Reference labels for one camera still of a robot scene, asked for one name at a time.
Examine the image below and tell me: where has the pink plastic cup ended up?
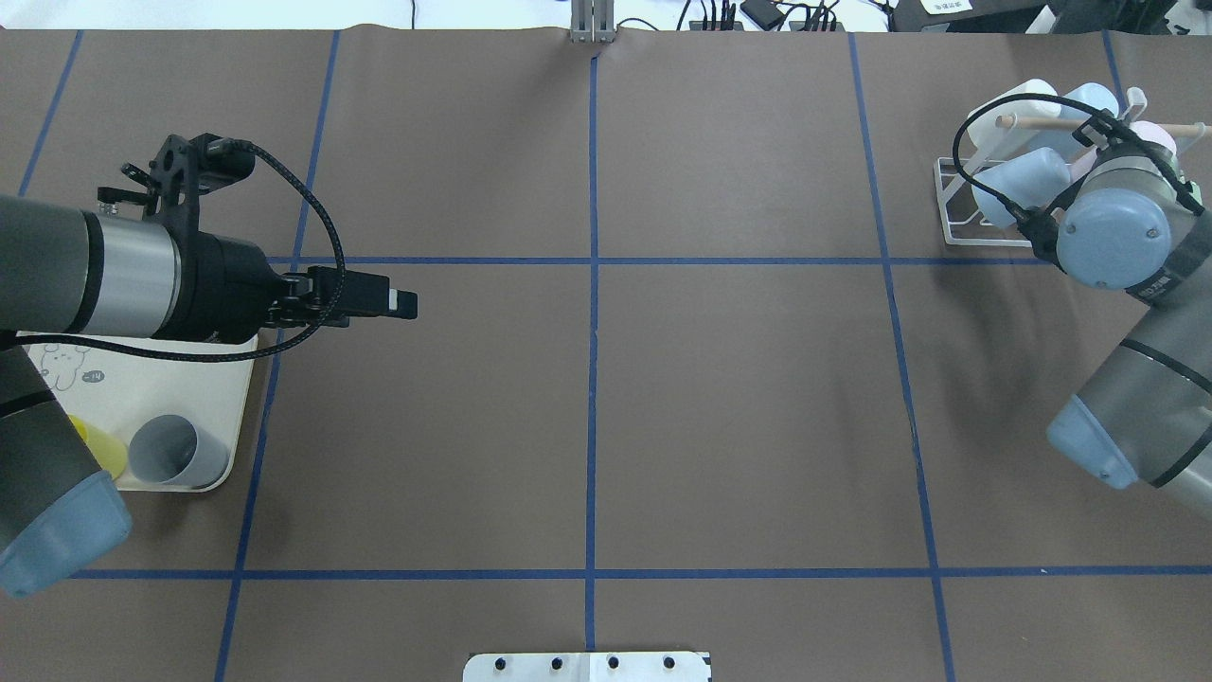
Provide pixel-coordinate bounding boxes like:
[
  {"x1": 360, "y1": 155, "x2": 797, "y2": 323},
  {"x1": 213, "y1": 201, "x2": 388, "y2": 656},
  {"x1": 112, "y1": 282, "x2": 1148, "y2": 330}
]
[{"x1": 1130, "y1": 121, "x2": 1177, "y2": 164}]

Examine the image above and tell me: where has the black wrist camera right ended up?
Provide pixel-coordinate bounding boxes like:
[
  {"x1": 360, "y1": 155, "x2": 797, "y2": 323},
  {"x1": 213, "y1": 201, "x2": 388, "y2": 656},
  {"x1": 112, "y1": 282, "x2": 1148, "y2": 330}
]
[{"x1": 1018, "y1": 208, "x2": 1063, "y2": 269}]

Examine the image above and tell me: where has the white wire cup rack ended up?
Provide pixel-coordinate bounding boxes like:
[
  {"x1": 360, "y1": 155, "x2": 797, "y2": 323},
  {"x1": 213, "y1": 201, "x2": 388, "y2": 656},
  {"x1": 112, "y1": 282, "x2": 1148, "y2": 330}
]
[{"x1": 934, "y1": 79, "x2": 1210, "y2": 250}]

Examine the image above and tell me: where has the light blue plastic cup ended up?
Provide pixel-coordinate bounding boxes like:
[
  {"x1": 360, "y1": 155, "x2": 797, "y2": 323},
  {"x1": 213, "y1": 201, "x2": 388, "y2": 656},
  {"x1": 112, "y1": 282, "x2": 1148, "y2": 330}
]
[{"x1": 1025, "y1": 82, "x2": 1121, "y2": 161}]

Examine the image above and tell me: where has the cream plastic tray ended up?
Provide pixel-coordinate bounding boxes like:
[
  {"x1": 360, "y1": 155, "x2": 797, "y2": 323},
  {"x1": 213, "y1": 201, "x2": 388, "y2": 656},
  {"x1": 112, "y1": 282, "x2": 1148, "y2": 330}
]
[{"x1": 25, "y1": 344, "x2": 255, "y2": 494}]

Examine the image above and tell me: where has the grey plastic cup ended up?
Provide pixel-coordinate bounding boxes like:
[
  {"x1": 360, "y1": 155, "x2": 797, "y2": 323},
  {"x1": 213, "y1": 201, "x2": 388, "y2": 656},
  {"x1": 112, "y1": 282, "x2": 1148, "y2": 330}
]
[{"x1": 127, "y1": 414, "x2": 231, "y2": 489}]

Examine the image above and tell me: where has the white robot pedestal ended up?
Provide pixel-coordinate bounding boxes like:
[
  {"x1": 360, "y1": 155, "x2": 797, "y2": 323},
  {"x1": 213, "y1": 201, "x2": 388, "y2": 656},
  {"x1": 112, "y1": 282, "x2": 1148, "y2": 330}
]
[{"x1": 462, "y1": 651, "x2": 713, "y2": 681}]

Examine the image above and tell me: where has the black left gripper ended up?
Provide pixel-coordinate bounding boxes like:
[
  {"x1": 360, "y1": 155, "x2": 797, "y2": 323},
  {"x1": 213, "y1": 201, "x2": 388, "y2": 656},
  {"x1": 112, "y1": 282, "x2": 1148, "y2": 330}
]
[{"x1": 170, "y1": 233, "x2": 419, "y2": 344}]

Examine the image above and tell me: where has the aluminium frame post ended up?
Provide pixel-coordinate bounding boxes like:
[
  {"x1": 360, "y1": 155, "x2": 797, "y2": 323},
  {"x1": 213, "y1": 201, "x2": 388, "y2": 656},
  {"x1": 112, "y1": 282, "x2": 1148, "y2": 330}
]
[{"x1": 568, "y1": 0, "x2": 617, "y2": 44}]

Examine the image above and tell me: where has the yellow plastic cup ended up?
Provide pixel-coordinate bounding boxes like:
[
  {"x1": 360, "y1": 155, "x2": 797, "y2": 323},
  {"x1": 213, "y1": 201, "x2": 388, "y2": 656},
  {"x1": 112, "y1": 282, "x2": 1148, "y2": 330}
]
[{"x1": 68, "y1": 414, "x2": 128, "y2": 480}]

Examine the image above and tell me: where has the pale cream plastic cup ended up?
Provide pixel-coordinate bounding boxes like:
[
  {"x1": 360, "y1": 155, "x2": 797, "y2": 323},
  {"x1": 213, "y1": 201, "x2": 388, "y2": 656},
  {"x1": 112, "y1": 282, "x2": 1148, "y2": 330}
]
[{"x1": 965, "y1": 99, "x2": 1061, "y2": 161}]

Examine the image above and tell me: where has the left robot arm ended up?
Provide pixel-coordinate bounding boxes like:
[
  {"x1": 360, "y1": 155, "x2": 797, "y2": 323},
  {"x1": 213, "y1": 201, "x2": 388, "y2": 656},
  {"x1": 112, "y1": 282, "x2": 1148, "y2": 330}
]
[{"x1": 1, "y1": 195, "x2": 419, "y2": 598}]

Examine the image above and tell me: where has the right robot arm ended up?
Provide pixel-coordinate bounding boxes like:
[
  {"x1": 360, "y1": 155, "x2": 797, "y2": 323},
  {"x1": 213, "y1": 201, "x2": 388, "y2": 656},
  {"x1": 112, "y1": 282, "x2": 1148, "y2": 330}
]
[{"x1": 1046, "y1": 143, "x2": 1211, "y2": 515}]

